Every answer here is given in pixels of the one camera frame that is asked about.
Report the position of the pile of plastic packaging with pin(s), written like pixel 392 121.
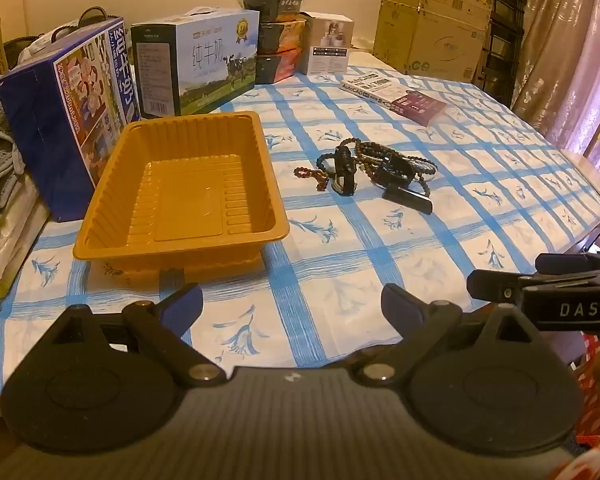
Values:
pixel 10 240

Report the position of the red orange instant noodle bowl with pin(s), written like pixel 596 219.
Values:
pixel 275 67

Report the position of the white green milk carton box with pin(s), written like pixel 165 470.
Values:
pixel 205 60

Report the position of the small white product box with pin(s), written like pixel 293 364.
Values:
pixel 327 45

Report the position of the dark instant noodle bowl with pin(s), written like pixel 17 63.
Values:
pixel 270 4

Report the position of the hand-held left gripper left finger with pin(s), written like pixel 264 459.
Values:
pixel 187 305

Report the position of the white maroon book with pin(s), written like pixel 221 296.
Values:
pixel 395 97

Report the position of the black wide band watch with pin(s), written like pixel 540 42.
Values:
pixel 395 170

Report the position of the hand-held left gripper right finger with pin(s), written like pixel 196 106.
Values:
pixel 400 310

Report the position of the blue checked tablecloth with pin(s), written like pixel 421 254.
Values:
pixel 330 270

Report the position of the large cardboard box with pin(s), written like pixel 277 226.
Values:
pixel 430 35

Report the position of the beige patterned curtain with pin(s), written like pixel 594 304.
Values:
pixel 565 50

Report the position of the orange plastic tray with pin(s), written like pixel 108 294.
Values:
pixel 190 195

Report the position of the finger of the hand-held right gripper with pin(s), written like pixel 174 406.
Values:
pixel 495 285
pixel 575 262

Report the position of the black rectangular clip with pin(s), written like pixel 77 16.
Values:
pixel 410 201

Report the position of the blue milk carton box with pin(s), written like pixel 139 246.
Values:
pixel 65 125

